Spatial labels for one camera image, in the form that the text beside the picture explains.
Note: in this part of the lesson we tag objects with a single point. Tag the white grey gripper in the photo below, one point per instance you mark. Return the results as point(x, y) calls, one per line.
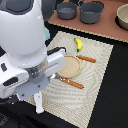
point(19, 84)

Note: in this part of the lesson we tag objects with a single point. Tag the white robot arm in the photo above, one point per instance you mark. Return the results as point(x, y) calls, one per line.
point(27, 64)

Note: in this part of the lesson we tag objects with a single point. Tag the woven beige placemat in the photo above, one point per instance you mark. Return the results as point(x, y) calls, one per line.
point(67, 106)

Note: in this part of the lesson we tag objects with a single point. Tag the round beige plate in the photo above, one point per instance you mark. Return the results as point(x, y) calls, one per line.
point(72, 67)

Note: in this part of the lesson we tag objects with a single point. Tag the yellow toy banana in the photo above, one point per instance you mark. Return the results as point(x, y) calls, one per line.
point(79, 44)

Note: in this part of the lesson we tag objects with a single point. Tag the beige bowl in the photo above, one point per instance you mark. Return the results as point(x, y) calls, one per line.
point(122, 14)

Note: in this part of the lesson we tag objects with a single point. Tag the fork with wooden handle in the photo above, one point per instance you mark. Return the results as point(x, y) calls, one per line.
point(68, 81)

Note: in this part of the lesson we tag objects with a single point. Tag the knife with wooden handle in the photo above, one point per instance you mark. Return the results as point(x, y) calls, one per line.
point(86, 58)

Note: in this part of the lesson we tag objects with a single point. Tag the grey saucepan with handle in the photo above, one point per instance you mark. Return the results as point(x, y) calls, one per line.
point(66, 10)

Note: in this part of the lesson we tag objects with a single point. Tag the grey pot with lid handles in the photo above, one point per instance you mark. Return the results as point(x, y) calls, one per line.
point(90, 12)

